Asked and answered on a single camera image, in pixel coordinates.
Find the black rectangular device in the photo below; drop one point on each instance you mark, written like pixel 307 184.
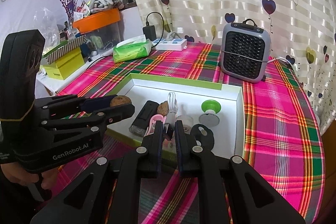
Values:
pixel 142 120

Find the clear plastic bag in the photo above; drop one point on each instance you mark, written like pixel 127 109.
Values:
pixel 45 22

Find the black charger adapter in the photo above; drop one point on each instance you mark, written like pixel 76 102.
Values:
pixel 149 32

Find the orange lidded clear bin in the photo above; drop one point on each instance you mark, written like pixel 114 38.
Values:
pixel 101 29

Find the black oval three-button pad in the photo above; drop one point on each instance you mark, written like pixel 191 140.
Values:
pixel 203 135

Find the pink clip small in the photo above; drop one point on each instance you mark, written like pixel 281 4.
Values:
pixel 169 145

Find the white round timer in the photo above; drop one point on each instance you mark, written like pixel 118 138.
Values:
pixel 187 122

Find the green white open box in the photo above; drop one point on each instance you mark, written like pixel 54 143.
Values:
pixel 229 134

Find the green white suction stamp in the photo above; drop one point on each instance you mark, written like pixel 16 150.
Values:
pixel 210 109

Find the grey mini heater fan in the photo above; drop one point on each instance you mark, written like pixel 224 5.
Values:
pixel 245 50

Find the yellow shoe box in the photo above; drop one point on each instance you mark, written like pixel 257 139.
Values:
pixel 63 67

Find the person left hand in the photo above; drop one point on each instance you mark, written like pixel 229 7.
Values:
pixel 16 174

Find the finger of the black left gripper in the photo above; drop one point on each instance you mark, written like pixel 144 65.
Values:
pixel 59 107
pixel 99 119

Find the striped box lid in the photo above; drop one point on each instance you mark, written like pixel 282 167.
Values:
pixel 62 49

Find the pink clip large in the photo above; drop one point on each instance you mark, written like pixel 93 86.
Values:
pixel 153 120

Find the green tissue pack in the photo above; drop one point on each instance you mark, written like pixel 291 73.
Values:
pixel 132 48

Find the white power strip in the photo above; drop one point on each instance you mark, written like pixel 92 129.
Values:
pixel 170 45

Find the white work gloves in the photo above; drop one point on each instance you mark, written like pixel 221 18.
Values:
pixel 102 5

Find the brown walnut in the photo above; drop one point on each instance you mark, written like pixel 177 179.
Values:
pixel 119 100
pixel 163 108

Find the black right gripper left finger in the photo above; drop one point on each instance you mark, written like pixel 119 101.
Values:
pixel 108 190

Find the plaid tablecloth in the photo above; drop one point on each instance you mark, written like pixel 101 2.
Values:
pixel 283 142

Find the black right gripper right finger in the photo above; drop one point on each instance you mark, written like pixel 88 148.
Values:
pixel 230 190

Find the heart pattern curtain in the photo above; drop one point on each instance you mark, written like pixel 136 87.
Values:
pixel 301 29

